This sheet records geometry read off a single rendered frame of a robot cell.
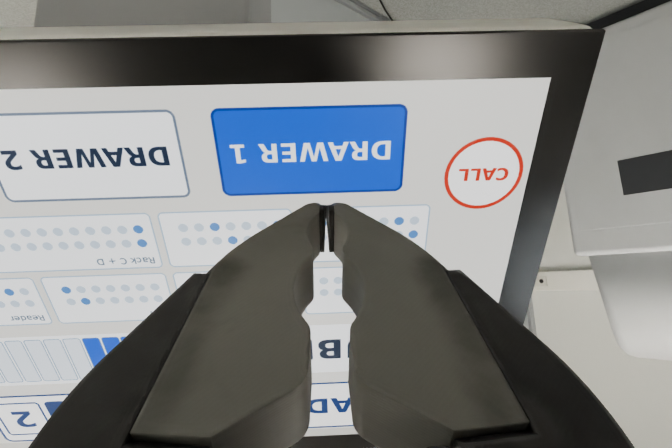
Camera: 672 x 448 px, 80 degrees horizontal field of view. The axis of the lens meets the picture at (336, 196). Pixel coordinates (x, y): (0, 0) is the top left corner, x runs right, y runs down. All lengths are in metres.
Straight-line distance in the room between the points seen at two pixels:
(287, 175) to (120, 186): 0.09
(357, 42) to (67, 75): 0.13
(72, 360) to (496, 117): 0.30
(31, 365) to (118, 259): 0.11
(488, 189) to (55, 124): 0.22
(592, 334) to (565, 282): 0.40
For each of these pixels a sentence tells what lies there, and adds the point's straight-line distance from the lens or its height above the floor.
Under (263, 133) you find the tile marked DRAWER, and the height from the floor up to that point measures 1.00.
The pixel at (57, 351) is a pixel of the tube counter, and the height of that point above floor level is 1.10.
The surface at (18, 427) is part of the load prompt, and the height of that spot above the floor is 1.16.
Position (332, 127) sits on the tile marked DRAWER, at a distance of 0.20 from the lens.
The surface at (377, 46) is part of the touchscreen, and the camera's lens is 0.19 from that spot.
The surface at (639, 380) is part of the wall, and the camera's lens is 3.68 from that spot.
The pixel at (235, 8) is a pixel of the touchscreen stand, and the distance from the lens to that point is 0.34.
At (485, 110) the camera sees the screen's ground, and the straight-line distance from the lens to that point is 0.21.
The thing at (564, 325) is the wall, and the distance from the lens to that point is 3.76.
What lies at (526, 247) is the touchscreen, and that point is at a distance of 0.26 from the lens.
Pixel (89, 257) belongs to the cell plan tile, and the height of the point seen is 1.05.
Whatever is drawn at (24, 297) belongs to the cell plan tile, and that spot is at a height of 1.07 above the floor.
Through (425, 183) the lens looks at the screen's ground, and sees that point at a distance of 0.22.
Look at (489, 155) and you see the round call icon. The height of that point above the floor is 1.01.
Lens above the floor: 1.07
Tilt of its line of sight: 12 degrees down
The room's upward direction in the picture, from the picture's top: 178 degrees clockwise
